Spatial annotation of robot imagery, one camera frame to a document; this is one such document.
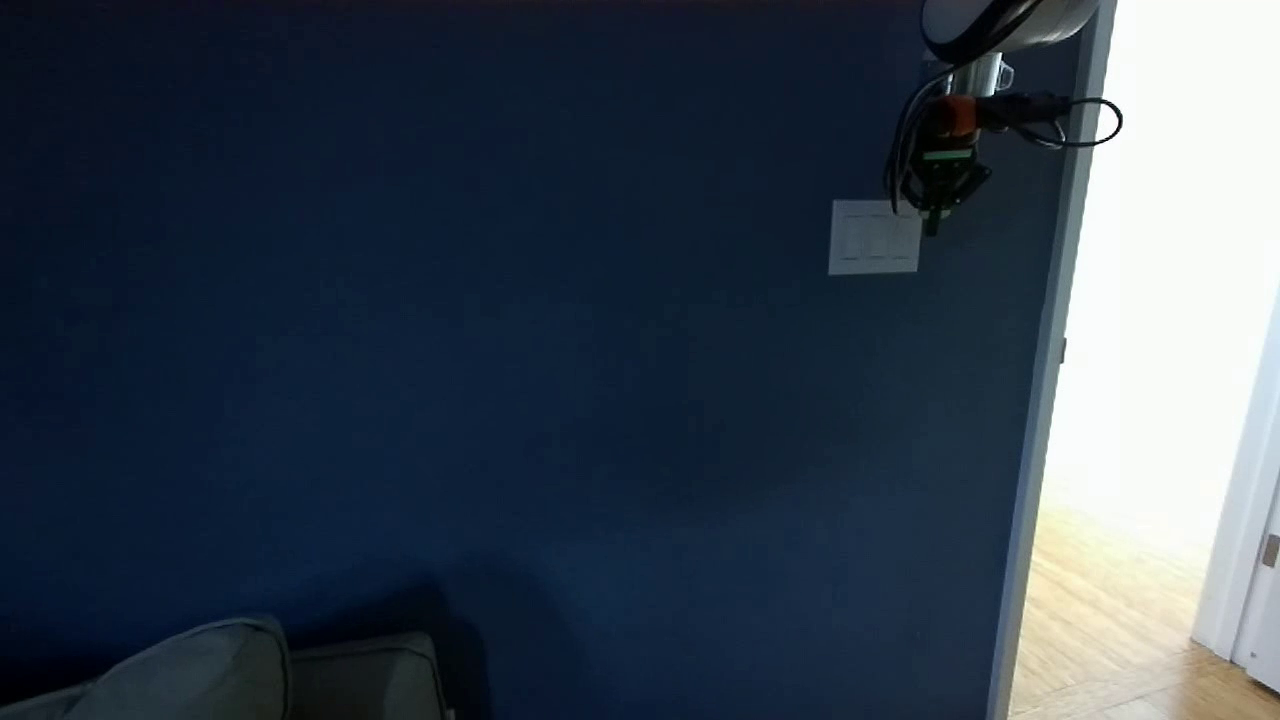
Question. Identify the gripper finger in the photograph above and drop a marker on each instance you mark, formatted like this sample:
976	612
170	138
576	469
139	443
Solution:
918	185
968	182

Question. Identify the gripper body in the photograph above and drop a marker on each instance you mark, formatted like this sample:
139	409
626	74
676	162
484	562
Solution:
950	130

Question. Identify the white door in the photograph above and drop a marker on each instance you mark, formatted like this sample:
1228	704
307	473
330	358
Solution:
1250	520

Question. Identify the grey sofa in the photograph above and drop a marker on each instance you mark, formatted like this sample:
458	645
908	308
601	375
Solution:
370	680

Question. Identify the grey throw pillow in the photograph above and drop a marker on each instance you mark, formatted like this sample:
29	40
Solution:
190	670

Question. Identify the white triple switch plate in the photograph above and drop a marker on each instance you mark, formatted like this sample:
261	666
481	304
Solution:
872	238

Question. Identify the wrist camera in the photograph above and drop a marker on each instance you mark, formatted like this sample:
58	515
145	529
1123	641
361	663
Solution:
1020	108

